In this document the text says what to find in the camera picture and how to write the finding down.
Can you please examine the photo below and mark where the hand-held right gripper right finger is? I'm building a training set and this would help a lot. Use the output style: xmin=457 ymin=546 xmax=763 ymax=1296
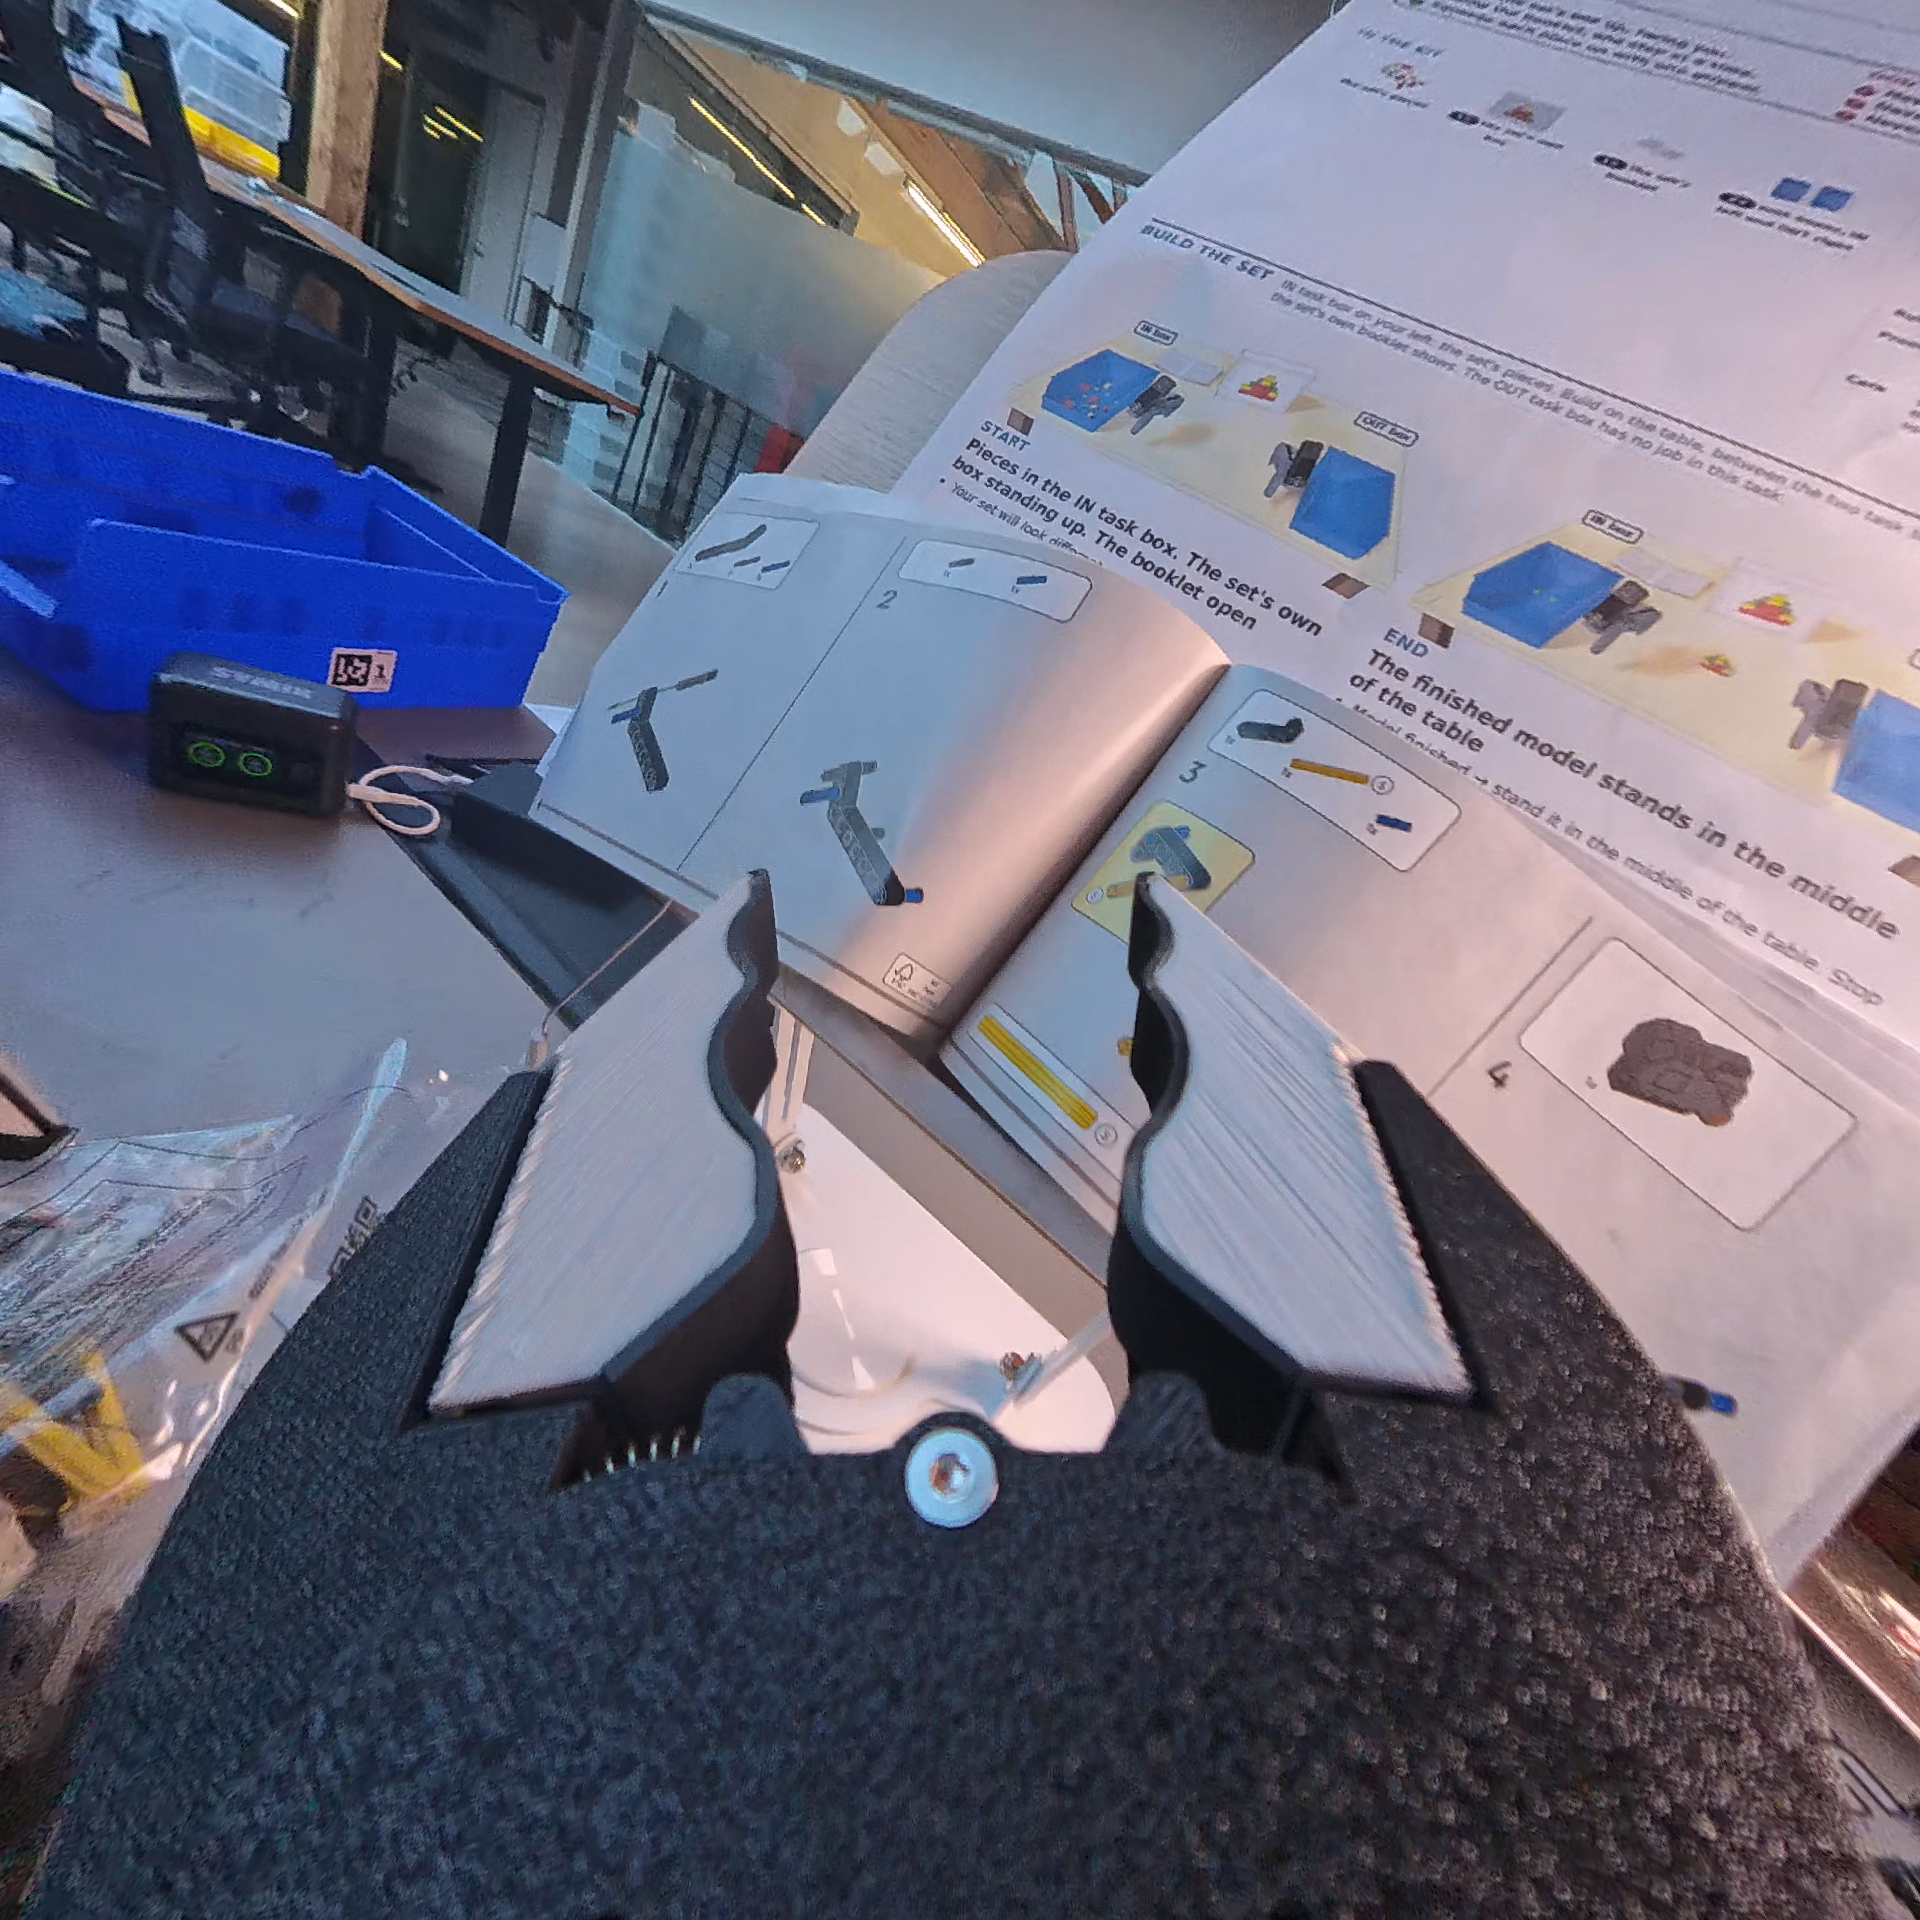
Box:
xmin=1110 ymin=875 xmax=1480 ymax=1472

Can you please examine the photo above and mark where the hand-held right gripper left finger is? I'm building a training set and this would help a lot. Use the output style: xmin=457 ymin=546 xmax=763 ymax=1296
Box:
xmin=429 ymin=875 xmax=801 ymax=1472

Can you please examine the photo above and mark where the large clear plastic bag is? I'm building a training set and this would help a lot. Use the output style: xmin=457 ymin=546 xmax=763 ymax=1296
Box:
xmin=0 ymin=1034 xmax=457 ymax=1699

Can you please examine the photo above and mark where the instruction booklet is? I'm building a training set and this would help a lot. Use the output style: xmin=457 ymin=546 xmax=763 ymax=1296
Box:
xmin=532 ymin=473 xmax=1920 ymax=1586

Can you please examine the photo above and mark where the white stand base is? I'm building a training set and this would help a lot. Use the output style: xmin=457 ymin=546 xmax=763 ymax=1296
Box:
xmin=766 ymin=1088 xmax=1136 ymax=1447

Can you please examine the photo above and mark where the black device green display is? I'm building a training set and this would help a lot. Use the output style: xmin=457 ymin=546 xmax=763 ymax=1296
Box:
xmin=147 ymin=646 xmax=401 ymax=821

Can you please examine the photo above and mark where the blue storage bin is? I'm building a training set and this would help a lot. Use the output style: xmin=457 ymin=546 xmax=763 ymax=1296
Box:
xmin=0 ymin=366 xmax=567 ymax=717

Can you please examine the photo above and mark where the large printed instruction sheet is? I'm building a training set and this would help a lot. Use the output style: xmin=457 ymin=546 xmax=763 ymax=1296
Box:
xmin=896 ymin=0 xmax=1920 ymax=1059

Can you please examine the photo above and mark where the black office chair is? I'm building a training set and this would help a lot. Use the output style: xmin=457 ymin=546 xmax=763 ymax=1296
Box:
xmin=0 ymin=25 xmax=289 ymax=398

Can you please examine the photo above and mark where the wooden pillar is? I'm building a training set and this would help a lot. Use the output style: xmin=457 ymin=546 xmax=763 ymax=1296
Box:
xmin=282 ymin=0 xmax=400 ymax=243

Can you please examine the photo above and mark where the white cable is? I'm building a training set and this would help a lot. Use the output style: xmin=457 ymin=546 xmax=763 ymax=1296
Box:
xmin=344 ymin=764 xmax=461 ymax=846

